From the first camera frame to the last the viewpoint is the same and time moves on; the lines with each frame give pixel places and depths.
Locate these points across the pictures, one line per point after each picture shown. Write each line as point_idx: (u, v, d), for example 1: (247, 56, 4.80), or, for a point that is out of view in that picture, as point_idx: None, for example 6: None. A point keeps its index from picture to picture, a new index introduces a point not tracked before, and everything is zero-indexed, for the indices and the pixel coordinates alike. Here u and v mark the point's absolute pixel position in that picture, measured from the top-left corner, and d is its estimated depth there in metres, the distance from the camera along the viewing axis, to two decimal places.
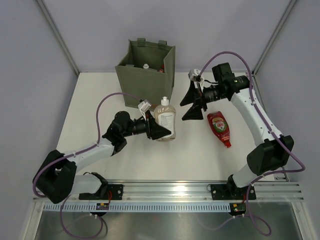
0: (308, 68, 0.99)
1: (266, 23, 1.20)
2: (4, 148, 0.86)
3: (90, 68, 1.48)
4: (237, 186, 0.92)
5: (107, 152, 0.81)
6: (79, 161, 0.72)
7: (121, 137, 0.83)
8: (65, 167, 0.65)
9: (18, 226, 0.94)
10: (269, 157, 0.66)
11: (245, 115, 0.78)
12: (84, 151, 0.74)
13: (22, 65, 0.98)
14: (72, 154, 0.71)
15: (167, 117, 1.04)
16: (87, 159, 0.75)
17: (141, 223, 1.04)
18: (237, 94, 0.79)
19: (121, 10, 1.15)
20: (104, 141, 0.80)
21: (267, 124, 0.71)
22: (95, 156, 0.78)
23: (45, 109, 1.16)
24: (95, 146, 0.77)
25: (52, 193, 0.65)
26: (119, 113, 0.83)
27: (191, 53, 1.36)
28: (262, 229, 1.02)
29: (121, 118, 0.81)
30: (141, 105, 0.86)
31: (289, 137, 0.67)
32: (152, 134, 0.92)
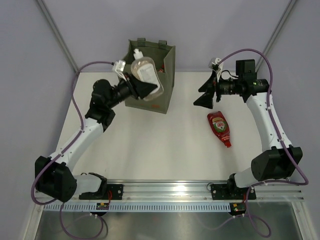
0: (308, 68, 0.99)
1: (266, 23, 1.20)
2: (4, 148, 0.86)
3: (90, 68, 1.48)
4: (237, 186, 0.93)
5: (97, 132, 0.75)
6: (69, 158, 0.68)
7: (107, 109, 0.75)
8: (57, 171, 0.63)
9: (18, 226, 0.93)
10: (273, 165, 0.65)
11: (257, 119, 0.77)
12: (71, 145, 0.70)
13: (22, 64, 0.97)
14: (59, 155, 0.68)
15: (147, 70, 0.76)
16: (77, 151, 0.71)
17: (141, 223, 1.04)
18: (253, 97, 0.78)
19: (122, 9, 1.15)
20: (88, 124, 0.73)
21: (278, 131, 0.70)
22: (85, 142, 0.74)
23: (45, 108, 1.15)
24: (80, 133, 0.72)
25: (58, 195, 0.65)
26: (97, 82, 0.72)
27: (191, 53, 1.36)
28: (262, 231, 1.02)
29: (98, 88, 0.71)
30: (114, 66, 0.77)
31: (298, 149, 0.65)
32: (139, 93, 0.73)
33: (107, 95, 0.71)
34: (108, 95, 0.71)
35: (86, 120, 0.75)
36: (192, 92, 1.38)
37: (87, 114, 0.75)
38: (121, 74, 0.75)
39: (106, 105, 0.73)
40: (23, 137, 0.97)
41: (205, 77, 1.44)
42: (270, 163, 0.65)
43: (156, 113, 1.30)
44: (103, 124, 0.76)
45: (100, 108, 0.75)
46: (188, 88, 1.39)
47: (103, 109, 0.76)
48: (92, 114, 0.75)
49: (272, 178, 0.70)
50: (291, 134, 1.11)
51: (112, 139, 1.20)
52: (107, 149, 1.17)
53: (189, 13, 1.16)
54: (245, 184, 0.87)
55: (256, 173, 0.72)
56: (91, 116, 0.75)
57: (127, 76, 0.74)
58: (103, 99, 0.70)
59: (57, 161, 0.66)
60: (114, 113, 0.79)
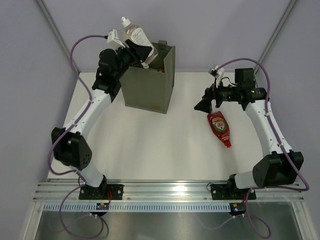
0: (308, 68, 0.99)
1: (266, 23, 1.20)
2: (4, 148, 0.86)
3: (90, 68, 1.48)
4: (237, 187, 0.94)
5: (106, 102, 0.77)
6: (83, 127, 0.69)
7: (113, 77, 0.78)
8: (73, 139, 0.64)
9: (18, 226, 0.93)
10: (274, 171, 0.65)
11: (257, 126, 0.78)
12: (82, 116, 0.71)
13: (22, 64, 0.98)
14: (73, 126, 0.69)
15: (138, 33, 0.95)
16: (89, 122, 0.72)
17: (141, 223, 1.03)
18: (252, 104, 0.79)
19: (122, 9, 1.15)
20: (96, 95, 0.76)
21: (278, 137, 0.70)
22: (95, 113, 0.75)
23: (45, 108, 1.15)
24: (90, 104, 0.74)
25: (78, 163, 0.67)
26: (102, 53, 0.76)
27: (191, 53, 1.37)
28: (262, 233, 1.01)
29: (105, 56, 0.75)
30: (111, 35, 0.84)
31: (300, 155, 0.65)
32: (141, 57, 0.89)
33: (113, 62, 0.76)
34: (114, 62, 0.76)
35: (93, 91, 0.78)
36: (192, 92, 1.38)
37: (93, 87, 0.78)
38: (118, 41, 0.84)
39: (113, 74, 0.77)
40: (23, 138, 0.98)
41: (205, 77, 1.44)
42: (271, 168, 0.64)
43: (156, 113, 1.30)
44: (111, 95, 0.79)
45: (106, 78, 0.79)
46: (188, 88, 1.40)
47: (109, 80, 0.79)
48: (99, 85, 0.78)
49: (274, 184, 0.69)
50: (291, 134, 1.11)
51: (112, 139, 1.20)
52: (107, 149, 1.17)
53: (188, 13, 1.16)
54: (245, 185, 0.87)
55: (257, 179, 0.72)
56: (98, 87, 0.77)
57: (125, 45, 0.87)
58: (110, 67, 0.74)
59: (71, 131, 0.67)
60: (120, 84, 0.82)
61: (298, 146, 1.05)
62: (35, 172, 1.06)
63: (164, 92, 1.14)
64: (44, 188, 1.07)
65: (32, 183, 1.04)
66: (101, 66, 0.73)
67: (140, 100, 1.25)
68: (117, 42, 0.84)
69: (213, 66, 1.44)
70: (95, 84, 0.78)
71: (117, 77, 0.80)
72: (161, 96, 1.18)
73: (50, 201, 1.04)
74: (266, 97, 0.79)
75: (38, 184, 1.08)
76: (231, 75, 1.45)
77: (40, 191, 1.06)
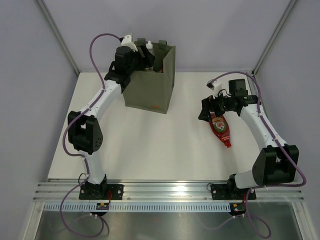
0: (308, 68, 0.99)
1: (267, 23, 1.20)
2: (4, 148, 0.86)
3: (90, 68, 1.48)
4: (237, 187, 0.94)
5: (116, 91, 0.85)
6: (97, 112, 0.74)
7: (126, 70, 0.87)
8: (88, 121, 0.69)
9: (18, 226, 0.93)
10: (272, 165, 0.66)
11: (251, 126, 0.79)
12: (96, 102, 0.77)
13: (22, 65, 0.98)
14: (87, 110, 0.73)
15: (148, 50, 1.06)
16: (102, 108, 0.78)
17: (141, 223, 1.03)
18: (245, 107, 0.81)
19: (122, 10, 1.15)
20: (108, 85, 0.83)
21: (272, 133, 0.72)
22: (107, 101, 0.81)
23: (45, 108, 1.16)
24: (103, 92, 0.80)
25: (91, 145, 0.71)
26: (120, 47, 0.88)
27: (191, 53, 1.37)
28: (262, 233, 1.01)
29: (121, 50, 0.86)
30: (128, 39, 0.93)
31: (296, 148, 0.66)
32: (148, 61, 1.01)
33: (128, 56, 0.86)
34: (129, 56, 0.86)
35: (106, 81, 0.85)
36: (192, 92, 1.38)
37: (106, 76, 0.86)
38: (133, 45, 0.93)
39: (126, 66, 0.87)
40: (23, 138, 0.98)
41: (205, 77, 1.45)
42: (268, 162, 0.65)
43: (156, 113, 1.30)
44: (121, 86, 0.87)
45: (120, 70, 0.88)
46: (188, 88, 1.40)
47: (121, 72, 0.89)
48: (112, 75, 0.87)
49: (273, 182, 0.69)
50: (291, 135, 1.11)
51: (112, 139, 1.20)
52: (107, 149, 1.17)
53: (188, 13, 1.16)
54: (245, 185, 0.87)
55: (258, 179, 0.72)
56: (111, 76, 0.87)
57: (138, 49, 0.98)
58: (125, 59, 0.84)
59: (87, 114, 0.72)
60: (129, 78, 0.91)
61: (297, 146, 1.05)
62: (35, 173, 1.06)
63: (163, 93, 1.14)
64: (44, 188, 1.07)
65: (33, 183, 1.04)
66: (117, 57, 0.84)
67: (140, 100, 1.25)
68: (132, 45, 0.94)
69: (213, 66, 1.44)
70: (107, 74, 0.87)
71: (128, 71, 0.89)
72: (161, 97, 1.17)
73: (50, 201, 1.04)
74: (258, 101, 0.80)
75: (38, 184, 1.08)
76: (231, 75, 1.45)
77: (40, 191, 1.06)
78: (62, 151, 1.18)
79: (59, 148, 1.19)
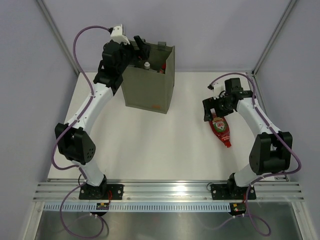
0: (308, 68, 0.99)
1: (267, 23, 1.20)
2: (4, 148, 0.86)
3: (90, 68, 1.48)
4: (237, 185, 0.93)
5: (107, 96, 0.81)
6: (86, 123, 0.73)
7: (116, 70, 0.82)
8: (76, 134, 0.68)
9: (18, 226, 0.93)
10: (267, 151, 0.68)
11: (247, 118, 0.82)
12: (85, 112, 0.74)
13: (22, 65, 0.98)
14: (75, 121, 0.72)
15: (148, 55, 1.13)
16: (92, 116, 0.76)
17: (141, 223, 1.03)
18: (241, 100, 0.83)
19: (121, 10, 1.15)
20: (97, 90, 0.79)
21: (266, 121, 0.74)
22: (97, 108, 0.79)
23: (45, 108, 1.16)
24: (92, 99, 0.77)
25: (82, 156, 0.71)
26: (107, 45, 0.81)
27: (191, 53, 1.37)
28: (262, 231, 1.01)
29: (109, 49, 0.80)
30: (118, 30, 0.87)
31: (290, 134, 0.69)
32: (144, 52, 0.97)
33: (117, 54, 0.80)
34: (118, 55, 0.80)
35: (95, 85, 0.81)
36: (192, 92, 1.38)
37: (95, 80, 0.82)
38: (124, 37, 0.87)
39: (116, 66, 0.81)
40: (23, 138, 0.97)
41: (205, 77, 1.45)
42: (264, 147, 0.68)
43: (156, 113, 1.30)
44: (113, 88, 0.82)
45: (109, 71, 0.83)
46: (188, 88, 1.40)
47: (111, 72, 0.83)
48: (101, 77, 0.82)
49: (270, 170, 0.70)
50: (291, 135, 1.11)
51: (112, 139, 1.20)
52: (107, 149, 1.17)
53: (188, 13, 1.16)
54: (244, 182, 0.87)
55: (254, 167, 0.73)
56: (101, 79, 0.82)
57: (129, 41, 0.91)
58: (114, 59, 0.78)
59: (75, 127, 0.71)
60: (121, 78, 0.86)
61: (297, 146, 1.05)
62: (35, 173, 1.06)
63: (163, 92, 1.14)
64: (44, 188, 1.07)
65: (33, 183, 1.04)
66: (105, 57, 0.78)
67: (140, 100, 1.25)
68: (123, 37, 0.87)
69: (213, 66, 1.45)
70: (97, 77, 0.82)
71: (119, 70, 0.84)
72: (161, 97, 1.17)
73: (50, 201, 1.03)
74: (252, 95, 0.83)
75: (38, 184, 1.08)
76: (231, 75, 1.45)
77: (40, 191, 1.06)
78: None
79: None
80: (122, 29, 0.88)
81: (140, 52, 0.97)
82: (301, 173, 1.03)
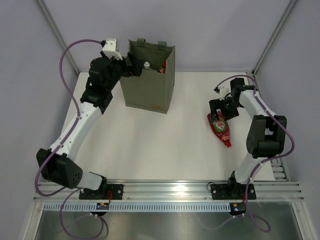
0: (308, 69, 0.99)
1: (267, 23, 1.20)
2: (4, 149, 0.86)
3: (90, 68, 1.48)
4: (237, 182, 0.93)
5: (95, 115, 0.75)
6: (70, 148, 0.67)
7: (104, 88, 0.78)
8: (59, 162, 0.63)
9: (18, 227, 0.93)
10: (262, 131, 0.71)
11: (248, 105, 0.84)
12: (69, 135, 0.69)
13: (22, 65, 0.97)
14: (59, 146, 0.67)
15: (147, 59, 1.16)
16: (78, 139, 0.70)
17: (141, 223, 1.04)
18: (243, 90, 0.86)
19: (121, 10, 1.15)
20: (84, 110, 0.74)
21: (263, 106, 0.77)
22: (84, 128, 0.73)
23: (45, 108, 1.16)
24: (78, 120, 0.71)
25: (67, 182, 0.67)
26: (94, 62, 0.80)
27: (191, 53, 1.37)
28: (261, 226, 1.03)
29: (96, 66, 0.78)
30: (111, 46, 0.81)
31: (284, 117, 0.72)
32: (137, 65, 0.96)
33: (104, 70, 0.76)
34: (105, 71, 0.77)
35: (81, 105, 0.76)
36: (192, 92, 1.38)
37: (82, 98, 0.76)
38: (117, 52, 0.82)
39: (103, 82, 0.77)
40: (23, 138, 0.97)
41: (205, 77, 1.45)
42: (259, 127, 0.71)
43: (156, 113, 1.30)
44: (101, 107, 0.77)
45: (97, 88, 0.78)
46: (188, 88, 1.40)
47: (98, 89, 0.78)
48: (88, 95, 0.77)
49: (265, 151, 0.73)
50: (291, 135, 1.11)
51: (112, 139, 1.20)
52: (107, 149, 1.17)
53: (188, 13, 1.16)
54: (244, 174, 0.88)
55: (250, 150, 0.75)
56: (88, 97, 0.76)
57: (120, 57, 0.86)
58: (100, 75, 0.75)
59: (58, 153, 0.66)
60: (111, 96, 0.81)
61: (297, 146, 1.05)
62: (35, 173, 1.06)
63: (162, 91, 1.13)
64: (44, 188, 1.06)
65: (32, 183, 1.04)
66: (91, 73, 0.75)
67: (139, 99, 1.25)
68: (117, 54, 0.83)
69: (213, 66, 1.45)
70: (83, 95, 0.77)
71: (108, 88, 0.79)
72: (161, 96, 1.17)
73: (50, 201, 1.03)
74: (254, 87, 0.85)
75: (38, 184, 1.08)
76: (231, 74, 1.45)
77: None
78: None
79: None
80: (116, 44, 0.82)
81: (132, 68, 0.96)
82: (301, 173, 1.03)
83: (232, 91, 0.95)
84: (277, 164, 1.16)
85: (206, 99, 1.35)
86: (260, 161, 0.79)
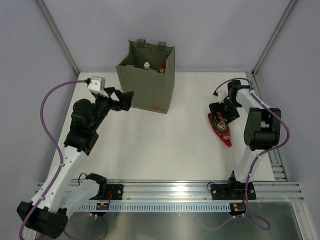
0: (308, 69, 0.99)
1: (267, 23, 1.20)
2: (3, 149, 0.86)
3: (90, 68, 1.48)
4: (237, 181, 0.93)
5: (80, 160, 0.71)
6: (52, 201, 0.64)
7: (88, 130, 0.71)
8: (42, 216, 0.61)
9: (18, 227, 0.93)
10: (258, 121, 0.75)
11: (244, 102, 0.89)
12: (52, 185, 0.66)
13: (22, 65, 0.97)
14: (40, 200, 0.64)
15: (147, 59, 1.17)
16: (61, 188, 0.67)
17: (141, 223, 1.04)
18: (240, 90, 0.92)
19: (121, 10, 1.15)
20: (67, 155, 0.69)
21: (258, 100, 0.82)
22: (68, 176, 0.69)
23: (45, 108, 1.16)
24: (60, 169, 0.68)
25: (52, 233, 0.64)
26: (77, 103, 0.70)
27: (191, 53, 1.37)
28: (261, 224, 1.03)
29: (79, 109, 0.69)
30: (95, 86, 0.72)
31: (279, 109, 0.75)
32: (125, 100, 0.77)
33: (90, 115, 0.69)
34: (89, 114, 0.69)
35: (65, 148, 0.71)
36: (192, 92, 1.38)
37: (66, 141, 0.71)
38: (103, 92, 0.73)
39: (88, 126, 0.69)
40: (23, 138, 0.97)
41: (205, 77, 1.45)
42: (254, 117, 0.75)
43: (156, 113, 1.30)
44: (85, 148, 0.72)
45: (82, 130, 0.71)
46: (188, 88, 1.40)
47: (84, 132, 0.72)
48: (72, 138, 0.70)
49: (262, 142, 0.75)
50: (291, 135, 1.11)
51: (112, 140, 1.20)
52: (107, 149, 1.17)
53: (188, 13, 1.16)
54: (242, 170, 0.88)
55: (247, 141, 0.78)
56: (72, 141, 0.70)
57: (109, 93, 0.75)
58: (85, 120, 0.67)
59: (39, 206, 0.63)
60: (97, 135, 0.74)
61: (298, 146, 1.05)
62: (35, 173, 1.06)
63: (161, 91, 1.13)
64: None
65: (32, 183, 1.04)
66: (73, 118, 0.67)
67: (139, 99, 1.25)
68: (102, 92, 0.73)
69: (213, 66, 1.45)
70: (67, 138, 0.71)
71: (94, 129, 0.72)
72: (161, 96, 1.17)
73: None
74: (250, 86, 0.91)
75: (38, 184, 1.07)
76: (231, 74, 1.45)
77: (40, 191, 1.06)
78: None
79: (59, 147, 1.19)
80: (101, 82, 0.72)
81: (120, 103, 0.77)
82: (301, 173, 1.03)
83: (229, 91, 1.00)
84: (277, 164, 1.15)
85: (206, 99, 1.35)
86: (258, 153, 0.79)
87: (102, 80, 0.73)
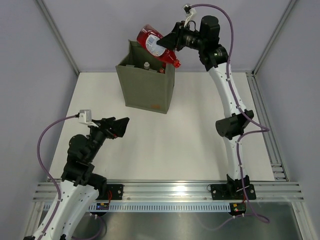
0: (307, 68, 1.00)
1: (266, 23, 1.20)
2: (3, 148, 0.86)
3: (90, 68, 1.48)
4: (236, 181, 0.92)
5: (77, 193, 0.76)
6: (52, 235, 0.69)
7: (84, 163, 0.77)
8: None
9: (17, 227, 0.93)
10: (234, 126, 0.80)
11: (215, 80, 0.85)
12: (51, 220, 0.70)
13: (22, 65, 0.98)
14: (41, 235, 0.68)
15: (146, 62, 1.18)
16: (60, 221, 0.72)
17: (142, 223, 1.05)
18: (215, 68, 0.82)
19: (121, 10, 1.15)
20: (65, 190, 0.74)
21: (236, 98, 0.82)
22: (67, 210, 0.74)
23: (45, 107, 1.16)
24: (59, 204, 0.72)
25: None
26: (72, 138, 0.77)
27: (191, 53, 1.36)
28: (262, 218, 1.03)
29: (74, 144, 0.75)
30: (82, 117, 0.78)
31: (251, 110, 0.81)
32: (120, 128, 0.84)
33: (86, 149, 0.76)
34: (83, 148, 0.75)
35: (62, 183, 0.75)
36: (192, 92, 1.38)
37: (63, 175, 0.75)
38: (92, 123, 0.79)
39: (84, 159, 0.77)
40: (23, 137, 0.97)
41: (204, 77, 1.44)
42: (233, 126, 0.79)
43: (155, 113, 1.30)
44: (82, 180, 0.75)
45: (77, 163, 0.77)
46: (188, 88, 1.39)
47: (80, 164, 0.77)
48: (69, 171, 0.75)
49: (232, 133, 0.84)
50: (291, 135, 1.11)
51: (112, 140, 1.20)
52: (107, 149, 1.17)
53: None
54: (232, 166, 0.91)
55: (221, 134, 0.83)
56: (69, 174, 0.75)
57: (99, 122, 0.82)
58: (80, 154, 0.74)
59: None
60: (93, 166, 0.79)
61: (298, 146, 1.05)
62: (35, 172, 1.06)
63: (161, 91, 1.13)
64: (44, 188, 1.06)
65: (32, 183, 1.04)
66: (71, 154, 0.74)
67: (140, 99, 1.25)
68: (88, 123, 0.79)
69: None
70: (64, 172, 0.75)
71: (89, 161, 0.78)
72: (161, 97, 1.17)
73: (50, 201, 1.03)
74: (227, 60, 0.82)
75: (38, 184, 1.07)
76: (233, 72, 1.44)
77: (40, 191, 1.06)
78: (62, 151, 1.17)
79: (59, 148, 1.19)
80: (87, 114, 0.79)
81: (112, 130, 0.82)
82: (301, 172, 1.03)
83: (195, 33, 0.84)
84: (277, 164, 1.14)
85: (206, 99, 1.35)
86: (237, 140, 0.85)
87: (88, 111, 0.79)
